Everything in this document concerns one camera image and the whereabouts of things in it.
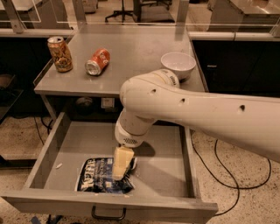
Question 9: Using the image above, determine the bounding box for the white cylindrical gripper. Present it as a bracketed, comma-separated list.
[112, 108, 155, 181]

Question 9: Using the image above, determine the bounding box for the blue kettle chip bag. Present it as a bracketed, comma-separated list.
[75, 157, 134, 194]

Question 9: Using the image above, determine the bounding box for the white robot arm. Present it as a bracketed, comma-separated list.
[115, 69, 280, 163]

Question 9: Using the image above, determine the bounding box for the grey open drawer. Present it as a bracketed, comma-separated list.
[1, 113, 218, 223]

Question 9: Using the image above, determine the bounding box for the grey counter cabinet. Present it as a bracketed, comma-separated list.
[32, 23, 209, 123]

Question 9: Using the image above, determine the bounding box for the white sticker label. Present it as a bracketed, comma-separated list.
[101, 98, 115, 109]

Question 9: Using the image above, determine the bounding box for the orange soda can lying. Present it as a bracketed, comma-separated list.
[85, 48, 110, 76]

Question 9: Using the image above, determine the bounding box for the white bowl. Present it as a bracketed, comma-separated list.
[161, 52, 196, 81]

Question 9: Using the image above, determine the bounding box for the upright brown patterned can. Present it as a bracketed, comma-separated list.
[47, 36, 73, 73]

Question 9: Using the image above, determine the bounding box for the black office chair base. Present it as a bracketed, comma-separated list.
[105, 0, 132, 23]

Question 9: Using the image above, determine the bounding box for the black drawer handle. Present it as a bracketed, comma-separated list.
[91, 206, 126, 221]

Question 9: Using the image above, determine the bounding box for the black floor cable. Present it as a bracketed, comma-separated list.
[191, 136, 272, 217]

